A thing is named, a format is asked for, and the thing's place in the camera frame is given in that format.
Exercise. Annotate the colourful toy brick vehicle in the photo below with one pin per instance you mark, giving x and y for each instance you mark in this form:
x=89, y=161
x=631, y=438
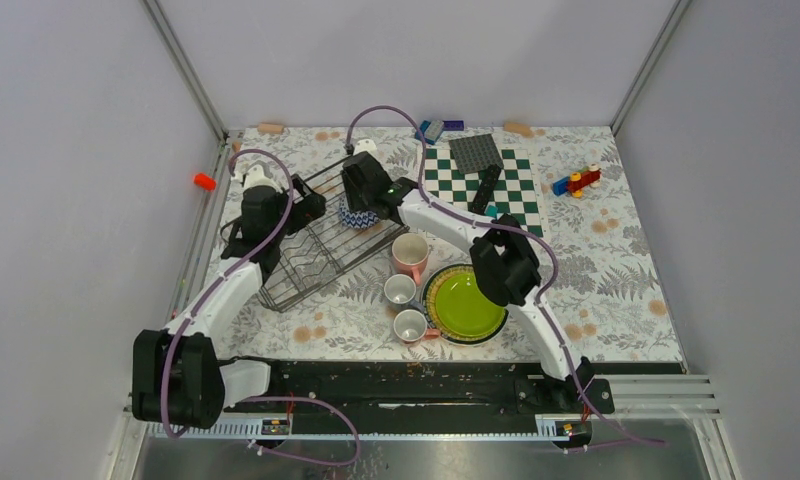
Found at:
x=577, y=181

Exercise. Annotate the blue grey toy brick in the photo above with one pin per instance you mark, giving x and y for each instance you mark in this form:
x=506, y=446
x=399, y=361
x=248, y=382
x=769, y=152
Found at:
x=430, y=131

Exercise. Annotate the green white chessboard mat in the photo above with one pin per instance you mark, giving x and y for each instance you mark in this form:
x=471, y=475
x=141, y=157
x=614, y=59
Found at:
x=515, y=193

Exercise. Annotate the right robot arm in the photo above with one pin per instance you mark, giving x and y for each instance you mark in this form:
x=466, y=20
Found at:
x=513, y=267

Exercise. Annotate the salmon ceramic mug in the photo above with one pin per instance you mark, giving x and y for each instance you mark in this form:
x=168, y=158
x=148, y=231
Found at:
x=411, y=326

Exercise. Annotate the woven bamboo tray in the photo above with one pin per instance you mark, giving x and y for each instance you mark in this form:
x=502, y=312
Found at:
x=432, y=305

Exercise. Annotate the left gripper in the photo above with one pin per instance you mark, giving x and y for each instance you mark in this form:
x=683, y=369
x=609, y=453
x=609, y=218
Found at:
x=309, y=208

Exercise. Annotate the white plate green red rim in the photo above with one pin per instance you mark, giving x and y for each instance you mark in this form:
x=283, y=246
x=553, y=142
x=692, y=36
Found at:
x=430, y=318

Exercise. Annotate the white blue patterned bowl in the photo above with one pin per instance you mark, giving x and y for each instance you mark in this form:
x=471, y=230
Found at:
x=357, y=220

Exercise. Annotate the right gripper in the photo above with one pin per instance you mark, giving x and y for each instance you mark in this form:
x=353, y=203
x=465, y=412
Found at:
x=354, y=203

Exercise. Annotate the black wire dish rack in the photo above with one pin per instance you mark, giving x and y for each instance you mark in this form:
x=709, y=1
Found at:
x=325, y=249

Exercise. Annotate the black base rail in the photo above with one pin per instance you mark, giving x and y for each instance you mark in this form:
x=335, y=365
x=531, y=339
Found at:
x=415, y=397

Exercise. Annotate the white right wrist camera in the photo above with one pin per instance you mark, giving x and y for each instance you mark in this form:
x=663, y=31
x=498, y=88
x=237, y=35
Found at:
x=364, y=145

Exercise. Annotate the grey dotted mug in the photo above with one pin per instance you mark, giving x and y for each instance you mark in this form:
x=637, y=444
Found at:
x=401, y=293

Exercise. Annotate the tan wooden block left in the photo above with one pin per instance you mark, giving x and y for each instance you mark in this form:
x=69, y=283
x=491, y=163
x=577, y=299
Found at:
x=270, y=128

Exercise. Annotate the purple toy brick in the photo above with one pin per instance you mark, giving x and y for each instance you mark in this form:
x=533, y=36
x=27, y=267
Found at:
x=453, y=125

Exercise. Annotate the grey studded building plate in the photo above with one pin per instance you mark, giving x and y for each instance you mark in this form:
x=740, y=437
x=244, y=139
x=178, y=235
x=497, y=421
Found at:
x=475, y=153

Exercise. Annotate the pink ceramic mug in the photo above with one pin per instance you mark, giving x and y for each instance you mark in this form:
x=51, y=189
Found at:
x=409, y=255

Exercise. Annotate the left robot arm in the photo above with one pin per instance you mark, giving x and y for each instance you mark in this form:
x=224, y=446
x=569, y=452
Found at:
x=177, y=377

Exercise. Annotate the lime green plate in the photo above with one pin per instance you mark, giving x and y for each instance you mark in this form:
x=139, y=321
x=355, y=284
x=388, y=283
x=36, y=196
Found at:
x=462, y=311

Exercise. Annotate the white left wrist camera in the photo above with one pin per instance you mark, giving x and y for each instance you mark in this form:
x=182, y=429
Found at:
x=256, y=176

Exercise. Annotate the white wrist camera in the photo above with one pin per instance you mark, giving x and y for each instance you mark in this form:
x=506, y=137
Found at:
x=364, y=145
x=256, y=176

